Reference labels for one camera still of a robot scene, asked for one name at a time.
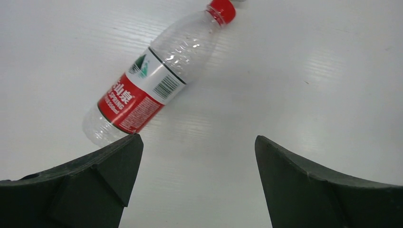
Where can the red label bottle left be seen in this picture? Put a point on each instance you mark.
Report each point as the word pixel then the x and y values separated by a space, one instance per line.
pixel 171 61

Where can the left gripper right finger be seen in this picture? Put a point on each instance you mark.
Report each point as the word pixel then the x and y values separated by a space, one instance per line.
pixel 301 193

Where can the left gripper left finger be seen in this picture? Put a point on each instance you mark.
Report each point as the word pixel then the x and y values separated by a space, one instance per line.
pixel 88 192

